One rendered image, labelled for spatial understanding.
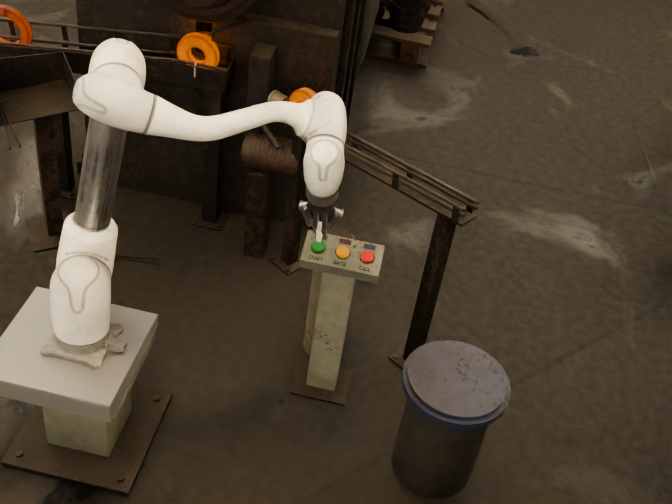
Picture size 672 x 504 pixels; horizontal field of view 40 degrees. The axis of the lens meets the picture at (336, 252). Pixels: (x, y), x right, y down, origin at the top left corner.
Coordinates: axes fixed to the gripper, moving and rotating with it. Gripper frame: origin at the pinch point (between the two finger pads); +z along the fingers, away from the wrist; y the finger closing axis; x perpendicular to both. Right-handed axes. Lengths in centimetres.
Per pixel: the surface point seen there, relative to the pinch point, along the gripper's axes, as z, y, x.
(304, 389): 63, -2, 25
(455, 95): 136, -36, -174
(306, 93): 11, 17, -58
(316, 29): 12, 21, -87
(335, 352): 45.6, -10.6, 17.0
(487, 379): 18, -57, 27
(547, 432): 66, -86, 20
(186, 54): 22, 64, -73
